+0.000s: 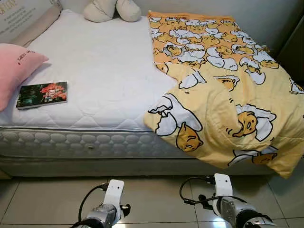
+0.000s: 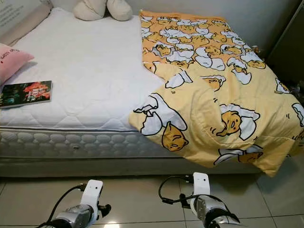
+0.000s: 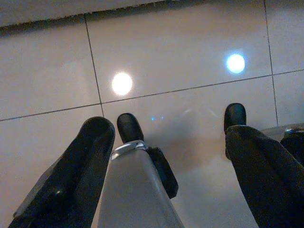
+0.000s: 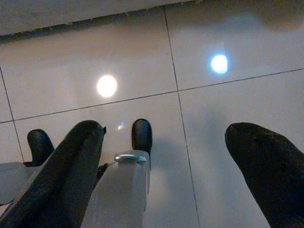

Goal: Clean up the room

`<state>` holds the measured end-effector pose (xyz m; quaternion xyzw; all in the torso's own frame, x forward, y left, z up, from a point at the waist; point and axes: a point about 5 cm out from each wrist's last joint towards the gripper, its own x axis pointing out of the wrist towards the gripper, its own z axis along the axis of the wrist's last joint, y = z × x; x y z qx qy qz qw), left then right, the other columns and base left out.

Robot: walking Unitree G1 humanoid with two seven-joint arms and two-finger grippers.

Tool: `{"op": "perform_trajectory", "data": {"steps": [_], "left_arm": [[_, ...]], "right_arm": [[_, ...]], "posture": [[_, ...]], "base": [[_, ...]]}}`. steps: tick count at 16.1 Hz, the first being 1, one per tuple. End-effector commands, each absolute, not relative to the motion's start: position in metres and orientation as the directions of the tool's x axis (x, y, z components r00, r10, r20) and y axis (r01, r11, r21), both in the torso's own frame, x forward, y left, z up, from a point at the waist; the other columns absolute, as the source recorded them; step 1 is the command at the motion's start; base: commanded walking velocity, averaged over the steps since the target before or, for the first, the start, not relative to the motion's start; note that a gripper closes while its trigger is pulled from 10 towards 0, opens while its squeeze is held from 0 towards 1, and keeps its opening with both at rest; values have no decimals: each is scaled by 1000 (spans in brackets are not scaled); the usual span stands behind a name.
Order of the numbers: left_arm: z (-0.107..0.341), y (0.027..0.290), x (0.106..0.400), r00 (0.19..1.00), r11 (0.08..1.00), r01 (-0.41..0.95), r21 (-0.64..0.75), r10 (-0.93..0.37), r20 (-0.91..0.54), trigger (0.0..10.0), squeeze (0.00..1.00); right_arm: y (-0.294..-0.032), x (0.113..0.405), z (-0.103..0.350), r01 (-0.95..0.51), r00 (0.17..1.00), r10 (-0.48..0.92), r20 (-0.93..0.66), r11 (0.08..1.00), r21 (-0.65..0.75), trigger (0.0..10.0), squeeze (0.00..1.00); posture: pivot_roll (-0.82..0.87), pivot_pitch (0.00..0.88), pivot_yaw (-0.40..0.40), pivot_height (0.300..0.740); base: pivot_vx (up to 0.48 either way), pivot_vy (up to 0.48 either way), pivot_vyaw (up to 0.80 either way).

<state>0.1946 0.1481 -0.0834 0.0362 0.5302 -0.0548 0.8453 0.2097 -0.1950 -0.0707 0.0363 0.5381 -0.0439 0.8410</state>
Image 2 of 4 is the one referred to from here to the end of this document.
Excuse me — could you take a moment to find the pink pillow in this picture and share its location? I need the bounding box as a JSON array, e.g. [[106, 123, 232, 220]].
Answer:
[[0, 43, 35, 87]]

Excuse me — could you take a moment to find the grey bed base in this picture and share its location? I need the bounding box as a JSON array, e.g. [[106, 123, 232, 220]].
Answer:
[[0, 154, 266, 176]]

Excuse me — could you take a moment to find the yellow cartoon egg blanket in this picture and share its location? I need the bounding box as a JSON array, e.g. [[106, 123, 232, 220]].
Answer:
[[128, 9, 304, 177]]

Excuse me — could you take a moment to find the white quilted mattress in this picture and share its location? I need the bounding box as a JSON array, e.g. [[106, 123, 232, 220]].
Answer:
[[0, 7, 167, 158]]

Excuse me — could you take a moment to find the dark red cover book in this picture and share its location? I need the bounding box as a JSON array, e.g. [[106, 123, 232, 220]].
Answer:
[[0, 80, 53, 109]]

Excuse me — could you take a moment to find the dark wooden cabinet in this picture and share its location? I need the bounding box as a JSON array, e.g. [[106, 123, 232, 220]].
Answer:
[[266, 12, 304, 95]]

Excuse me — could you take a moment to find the beige long bolster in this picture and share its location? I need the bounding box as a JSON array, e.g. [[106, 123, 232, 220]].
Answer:
[[2, 2, 53, 47]]

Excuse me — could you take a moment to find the beige round cushion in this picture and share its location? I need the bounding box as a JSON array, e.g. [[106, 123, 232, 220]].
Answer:
[[74, 0, 108, 22], [106, 0, 133, 21]]

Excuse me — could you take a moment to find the grey printed headboard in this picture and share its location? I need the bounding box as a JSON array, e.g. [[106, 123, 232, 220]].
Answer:
[[0, 0, 46, 29]]

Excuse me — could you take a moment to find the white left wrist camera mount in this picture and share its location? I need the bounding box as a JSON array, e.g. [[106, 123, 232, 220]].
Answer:
[[80, 179, 104, 209]]

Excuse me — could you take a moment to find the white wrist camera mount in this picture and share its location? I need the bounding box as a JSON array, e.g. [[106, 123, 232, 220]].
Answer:
[[80, 179, 104, 209], [193, 172, 211, 198]]

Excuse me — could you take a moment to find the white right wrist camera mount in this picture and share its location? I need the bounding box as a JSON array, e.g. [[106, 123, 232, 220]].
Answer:
[[193, 172, 211, 198]]

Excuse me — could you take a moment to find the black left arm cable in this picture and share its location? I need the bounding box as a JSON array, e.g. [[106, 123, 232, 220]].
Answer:
[[34, 183, 88, 228]]

